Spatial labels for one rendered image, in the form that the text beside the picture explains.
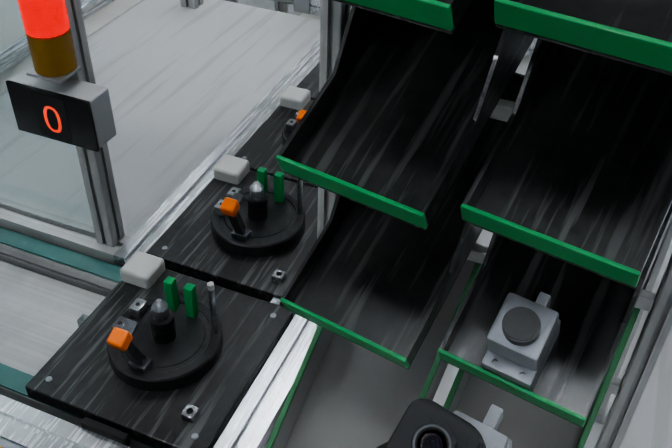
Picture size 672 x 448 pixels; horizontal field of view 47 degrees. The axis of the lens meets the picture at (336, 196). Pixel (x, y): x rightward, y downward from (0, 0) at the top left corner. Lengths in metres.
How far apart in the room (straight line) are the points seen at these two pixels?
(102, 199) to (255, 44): 0.87
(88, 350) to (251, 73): 0.91
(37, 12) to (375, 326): 0.51
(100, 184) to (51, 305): 0.19
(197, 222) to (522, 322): 0.65
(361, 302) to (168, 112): 1.00
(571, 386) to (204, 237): 0.63
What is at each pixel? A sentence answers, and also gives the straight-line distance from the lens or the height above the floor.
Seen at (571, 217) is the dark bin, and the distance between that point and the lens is 0.59.
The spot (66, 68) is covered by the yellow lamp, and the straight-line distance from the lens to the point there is 0.97.
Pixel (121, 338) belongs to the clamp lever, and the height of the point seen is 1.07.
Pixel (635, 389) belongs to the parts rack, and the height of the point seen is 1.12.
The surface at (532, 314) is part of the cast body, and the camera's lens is 0.64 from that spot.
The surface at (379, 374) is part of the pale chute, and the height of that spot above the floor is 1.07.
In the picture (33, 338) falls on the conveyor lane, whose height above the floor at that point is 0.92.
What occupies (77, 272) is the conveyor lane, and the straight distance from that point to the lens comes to 1.18.
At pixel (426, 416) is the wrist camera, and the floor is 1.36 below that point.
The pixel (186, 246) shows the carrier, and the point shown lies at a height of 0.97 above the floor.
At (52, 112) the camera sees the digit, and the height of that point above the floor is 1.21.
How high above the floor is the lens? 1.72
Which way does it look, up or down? 38 degrees down
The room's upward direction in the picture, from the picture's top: 2 degrees clockwise
